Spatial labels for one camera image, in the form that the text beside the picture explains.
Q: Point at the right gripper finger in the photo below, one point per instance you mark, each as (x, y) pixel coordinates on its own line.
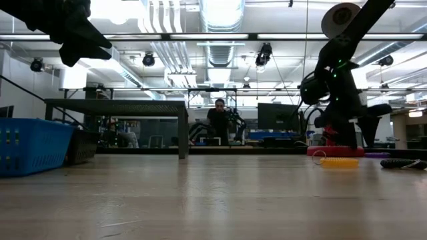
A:
(370, 116)
(340, 130)

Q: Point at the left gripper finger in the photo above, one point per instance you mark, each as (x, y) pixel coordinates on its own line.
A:
(75, 55)
(85, 31)

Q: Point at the black background robot arm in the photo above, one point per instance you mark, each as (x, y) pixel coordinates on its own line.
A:
(238, 121)
(200, 128)

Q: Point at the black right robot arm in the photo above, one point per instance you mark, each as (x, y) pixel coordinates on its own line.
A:
(360, 26)

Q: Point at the red desk lamp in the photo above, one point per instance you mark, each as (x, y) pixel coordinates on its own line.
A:
(320, 151)

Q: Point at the orange spiral wrist coil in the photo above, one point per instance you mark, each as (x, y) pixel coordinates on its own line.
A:
(340, 162)

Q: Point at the purple spiral wrist coil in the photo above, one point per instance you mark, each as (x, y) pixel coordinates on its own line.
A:
(377, 155)

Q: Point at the black ceiling spotlight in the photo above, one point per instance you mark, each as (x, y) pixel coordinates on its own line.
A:
(263, 55)
(36, 64)
(386, 60)
(148, 59)

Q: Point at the black computer monitor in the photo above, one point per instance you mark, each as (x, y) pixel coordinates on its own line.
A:
(277, 116)

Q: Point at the blue background table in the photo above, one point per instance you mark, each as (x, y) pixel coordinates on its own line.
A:
(272, 135)

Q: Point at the black mesh basket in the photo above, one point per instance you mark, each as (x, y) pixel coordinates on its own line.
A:
(83, 146)

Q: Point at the person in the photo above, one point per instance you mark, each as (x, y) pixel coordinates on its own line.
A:
(128, 138)
(218, 121)

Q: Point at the blue plastic basket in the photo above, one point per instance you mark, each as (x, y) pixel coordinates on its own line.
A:
(30, 146)

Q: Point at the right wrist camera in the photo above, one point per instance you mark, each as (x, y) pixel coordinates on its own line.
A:
(313, 88)

